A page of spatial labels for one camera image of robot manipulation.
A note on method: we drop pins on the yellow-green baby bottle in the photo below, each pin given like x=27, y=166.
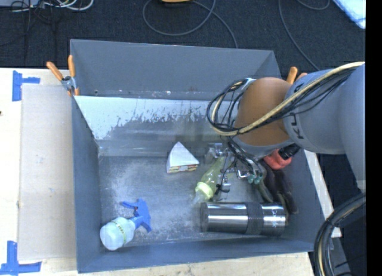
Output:
x=209, y=180

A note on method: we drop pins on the steel cylinder flask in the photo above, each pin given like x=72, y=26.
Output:
x=226, y=218

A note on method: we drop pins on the white toy sandwich wedge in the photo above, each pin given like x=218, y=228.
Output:
x=180, y=156

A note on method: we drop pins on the salmon red rounded object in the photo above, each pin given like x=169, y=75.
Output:
x=274, y=161

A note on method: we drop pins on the dark brown long object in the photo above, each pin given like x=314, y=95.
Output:
x=282, y=189

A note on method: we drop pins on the white spray bottle blue trigger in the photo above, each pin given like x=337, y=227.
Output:
x=119, y=231

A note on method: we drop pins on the grey metal bin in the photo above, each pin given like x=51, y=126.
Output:
x=167, y=71

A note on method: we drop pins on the pale wood flat board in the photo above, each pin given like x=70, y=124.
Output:
x=44, y=164

